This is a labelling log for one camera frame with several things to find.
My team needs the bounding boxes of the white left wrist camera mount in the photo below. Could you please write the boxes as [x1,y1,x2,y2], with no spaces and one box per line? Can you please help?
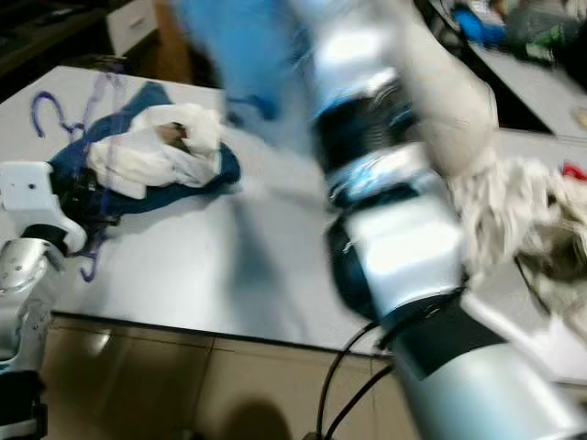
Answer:
[0,162,67,230]

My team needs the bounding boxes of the white crumpled garment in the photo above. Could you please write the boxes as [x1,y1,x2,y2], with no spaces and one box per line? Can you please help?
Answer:
[87,103,226,201]

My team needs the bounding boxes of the purple plastic hanger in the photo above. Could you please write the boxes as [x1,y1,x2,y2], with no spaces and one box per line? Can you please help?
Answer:
[32,69,129,283]

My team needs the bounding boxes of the dark blue garment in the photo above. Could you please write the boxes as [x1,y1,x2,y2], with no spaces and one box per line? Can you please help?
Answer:
[46,81,244,216]

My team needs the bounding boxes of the cream fleece jacket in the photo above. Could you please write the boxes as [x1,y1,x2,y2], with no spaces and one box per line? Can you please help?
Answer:
[399,27,501,180]

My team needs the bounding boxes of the grey white bag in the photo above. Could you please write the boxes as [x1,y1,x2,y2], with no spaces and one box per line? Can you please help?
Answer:
[509,0,587,56]

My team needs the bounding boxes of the white drawer unit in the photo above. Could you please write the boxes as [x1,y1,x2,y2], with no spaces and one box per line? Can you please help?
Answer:
[107,0,159,54]

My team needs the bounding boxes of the brown wooden cabinet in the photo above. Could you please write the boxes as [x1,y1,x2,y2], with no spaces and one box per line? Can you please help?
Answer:
[147,0,207,83]

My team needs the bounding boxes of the white printed shirt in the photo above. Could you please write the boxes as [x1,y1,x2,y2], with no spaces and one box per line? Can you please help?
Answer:
[449,156,587,303]

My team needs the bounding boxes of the light grey table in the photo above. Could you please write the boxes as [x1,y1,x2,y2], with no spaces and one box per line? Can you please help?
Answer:
[0,64,587,386]

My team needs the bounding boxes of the blue box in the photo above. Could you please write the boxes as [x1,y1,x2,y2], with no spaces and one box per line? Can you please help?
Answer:
[457,7,507,45]

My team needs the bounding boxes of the red garment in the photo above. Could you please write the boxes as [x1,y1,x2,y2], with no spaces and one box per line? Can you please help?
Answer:
[559,162,587,181]

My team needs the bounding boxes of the beige stitched garment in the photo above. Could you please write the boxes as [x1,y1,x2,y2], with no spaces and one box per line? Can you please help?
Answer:
[514,220,587,313]

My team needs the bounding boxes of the grey long table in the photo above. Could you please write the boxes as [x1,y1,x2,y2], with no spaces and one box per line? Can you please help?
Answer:
[440,27,587,138]

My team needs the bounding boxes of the light blue garment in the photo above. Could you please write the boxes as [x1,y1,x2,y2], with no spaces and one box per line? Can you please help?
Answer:
[174,0,331,148]

